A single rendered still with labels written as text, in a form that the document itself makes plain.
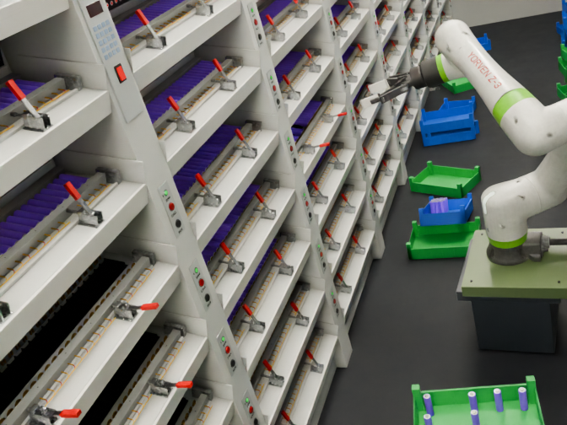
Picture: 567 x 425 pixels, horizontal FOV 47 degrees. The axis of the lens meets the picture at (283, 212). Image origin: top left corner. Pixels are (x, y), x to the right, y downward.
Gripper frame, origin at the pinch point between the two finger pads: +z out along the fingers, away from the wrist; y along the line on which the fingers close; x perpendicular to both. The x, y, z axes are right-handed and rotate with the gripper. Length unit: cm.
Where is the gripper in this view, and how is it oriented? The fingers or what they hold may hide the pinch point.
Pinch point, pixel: (368, 95)
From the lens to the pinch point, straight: 230.9
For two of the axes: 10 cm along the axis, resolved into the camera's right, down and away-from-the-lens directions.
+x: -4.4, -8.2, -3.6
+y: 3.0, -5.1, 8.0
